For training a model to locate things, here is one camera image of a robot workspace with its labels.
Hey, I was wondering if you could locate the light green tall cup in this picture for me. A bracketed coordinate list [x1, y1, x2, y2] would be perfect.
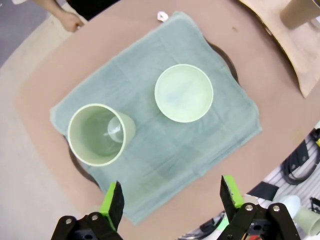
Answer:
[67, 103, 137, 168]

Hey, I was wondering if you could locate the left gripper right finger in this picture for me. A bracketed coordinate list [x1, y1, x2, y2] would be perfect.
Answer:
[217, 174, 301, 240]

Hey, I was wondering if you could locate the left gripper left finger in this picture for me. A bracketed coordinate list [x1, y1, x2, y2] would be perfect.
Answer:
[51, 180, 126, 240]

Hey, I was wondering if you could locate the beige cloth mat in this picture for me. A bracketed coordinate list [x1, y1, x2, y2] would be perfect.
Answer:
[237, 0, 320, 99]

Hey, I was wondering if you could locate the blue-green cloth mat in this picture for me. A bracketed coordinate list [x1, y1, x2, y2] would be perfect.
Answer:
[49, 10, 263, 222]

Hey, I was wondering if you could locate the brown tall tumbler cup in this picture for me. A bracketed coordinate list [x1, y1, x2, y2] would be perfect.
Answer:
[279, 0, 320, 30]

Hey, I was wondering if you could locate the person's right forearm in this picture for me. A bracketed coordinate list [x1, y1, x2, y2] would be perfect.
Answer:
[42, 0, 73, 16]

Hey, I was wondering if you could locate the person's right hand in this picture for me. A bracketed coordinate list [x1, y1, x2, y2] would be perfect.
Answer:
[56, 10, 85, 33]

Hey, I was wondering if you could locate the light green round bowl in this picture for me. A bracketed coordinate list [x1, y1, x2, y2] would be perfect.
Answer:
[154, 64, 215, 123]

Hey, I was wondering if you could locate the pale green spare cup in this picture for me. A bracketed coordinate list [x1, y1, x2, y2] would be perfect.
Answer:
[294, 206, 320, 237]

